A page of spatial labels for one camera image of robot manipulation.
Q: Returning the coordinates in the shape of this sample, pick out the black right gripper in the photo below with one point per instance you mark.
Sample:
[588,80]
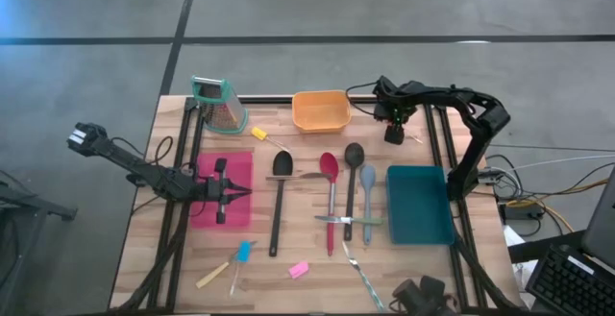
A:
[396,104]

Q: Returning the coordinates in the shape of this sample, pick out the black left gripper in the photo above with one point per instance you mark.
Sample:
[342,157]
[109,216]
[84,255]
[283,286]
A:
[221,191]

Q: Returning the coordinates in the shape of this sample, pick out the black round-bowl spoon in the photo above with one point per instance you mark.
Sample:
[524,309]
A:
[354,155]

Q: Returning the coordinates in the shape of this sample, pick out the grey-blue silicone spoon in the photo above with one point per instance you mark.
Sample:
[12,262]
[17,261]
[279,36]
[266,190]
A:
[367,174]

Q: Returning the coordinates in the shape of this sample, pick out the large black nylon spoon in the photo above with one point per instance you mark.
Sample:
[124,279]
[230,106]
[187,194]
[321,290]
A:
[282,163]

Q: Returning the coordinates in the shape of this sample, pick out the yellow mini kitchen tool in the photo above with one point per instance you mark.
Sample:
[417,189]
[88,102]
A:
[258,133]

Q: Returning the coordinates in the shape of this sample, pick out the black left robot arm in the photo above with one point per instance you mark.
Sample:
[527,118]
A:
[125,160]

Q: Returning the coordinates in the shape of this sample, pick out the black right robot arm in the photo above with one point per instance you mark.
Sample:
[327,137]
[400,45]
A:
[480,109]

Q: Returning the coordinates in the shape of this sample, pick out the pink translucent plastic tray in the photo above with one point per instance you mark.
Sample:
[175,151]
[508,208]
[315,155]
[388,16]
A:
[240,162]

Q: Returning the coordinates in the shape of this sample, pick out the teal plastic bin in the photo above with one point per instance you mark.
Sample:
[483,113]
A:
[418,205]

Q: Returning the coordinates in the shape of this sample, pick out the orange plastic bin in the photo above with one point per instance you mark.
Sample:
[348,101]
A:
[319,112]

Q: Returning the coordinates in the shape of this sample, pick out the grey usb hub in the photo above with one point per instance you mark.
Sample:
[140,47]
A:
[490,176]

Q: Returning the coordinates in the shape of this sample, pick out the black bulky object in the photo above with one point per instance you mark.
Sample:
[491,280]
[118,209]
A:
[423,292]

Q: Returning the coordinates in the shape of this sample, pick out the white paper sheet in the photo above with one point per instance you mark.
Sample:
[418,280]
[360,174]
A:
[514,241]

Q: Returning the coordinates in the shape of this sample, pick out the black desk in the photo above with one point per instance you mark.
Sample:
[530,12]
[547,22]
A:
[543,246]

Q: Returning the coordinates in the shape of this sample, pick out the black metal stand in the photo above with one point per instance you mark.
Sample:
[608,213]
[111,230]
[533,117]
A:
[29,201]

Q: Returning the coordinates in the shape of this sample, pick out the black keyboard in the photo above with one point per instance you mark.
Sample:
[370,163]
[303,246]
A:
[567,282]

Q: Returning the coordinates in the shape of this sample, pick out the dark laptop screen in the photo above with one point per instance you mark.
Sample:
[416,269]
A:
[603,225]

